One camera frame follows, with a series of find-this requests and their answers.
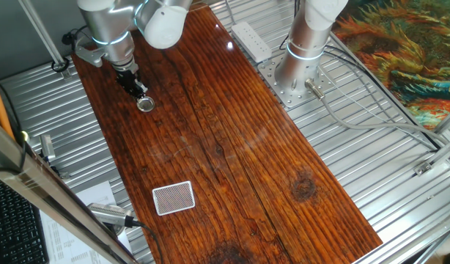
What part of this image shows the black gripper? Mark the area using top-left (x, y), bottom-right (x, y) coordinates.
top-left (115, 68), bottom-right (149, 100)

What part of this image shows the white power strip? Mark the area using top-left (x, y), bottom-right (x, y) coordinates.
top-left (230, 21), bottom-right (273, 63)

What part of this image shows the wood grain table mat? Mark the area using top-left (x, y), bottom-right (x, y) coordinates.
top-left (70, 3), bottom-right (383, 264)

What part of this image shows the shiny steel beam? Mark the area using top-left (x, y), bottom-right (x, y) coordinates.
top-left (0, 115), bottom-right (140, 264)

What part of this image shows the printed paper sheet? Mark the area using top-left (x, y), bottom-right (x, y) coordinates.
top-left (40, 180), bottom-right (133, 264)

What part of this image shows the black keyboard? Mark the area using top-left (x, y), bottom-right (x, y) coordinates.
top-left (0, 174), bottom-right (50, 264)

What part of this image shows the colourful painted cloth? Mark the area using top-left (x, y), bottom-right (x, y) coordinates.
top-left (331, 0), bottom-right (450, 129)

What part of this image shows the wrist camera with grey bracket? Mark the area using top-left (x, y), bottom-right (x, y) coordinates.
top-left (62, 31), bottom-right (107, 69)

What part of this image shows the black cable tie loop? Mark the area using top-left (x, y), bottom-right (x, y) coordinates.
top-left (51, 56), bottom-right (70, 73)

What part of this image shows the aluminium frame post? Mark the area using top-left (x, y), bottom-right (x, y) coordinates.
top-left (18, 0), bottom-right (75, 81)

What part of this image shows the silver camera with black plug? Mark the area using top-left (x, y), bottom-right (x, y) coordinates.
top-left (87, 202), bottom-right (145, 230)

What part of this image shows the thin black cable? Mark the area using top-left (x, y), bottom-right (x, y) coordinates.
top-left (0, 78), bottom-right (28, 175)

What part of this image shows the black camera cable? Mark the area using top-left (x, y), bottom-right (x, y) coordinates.
top-left (136, 221), bottom-right (163, 264)

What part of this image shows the black base cable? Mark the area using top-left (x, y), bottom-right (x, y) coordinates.
top-left (279, 0), bottom-right (301, 51)
top-left (322, 45), bottom-right (444, 152)

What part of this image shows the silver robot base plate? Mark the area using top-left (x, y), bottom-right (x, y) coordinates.
top-left (257, 54), bottom-right (334, 109)

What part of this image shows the grey cable with metal connector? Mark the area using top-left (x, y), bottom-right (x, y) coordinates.
top-left (304, 78), bottom-right (450, 155)

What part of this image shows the thin white cable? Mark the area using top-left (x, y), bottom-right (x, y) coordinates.
top-left (318, 64), bottom-right (438, 151)

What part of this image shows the aluminium frame strut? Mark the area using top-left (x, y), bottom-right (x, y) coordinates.
top-left (432, 106), bottom-right (450, 135)
top-left (413, 135), bottom-right (450, 177)

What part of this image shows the aluminium frame rail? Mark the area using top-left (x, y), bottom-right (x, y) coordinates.
top-left (353, 216), bottom-right (450, 264)

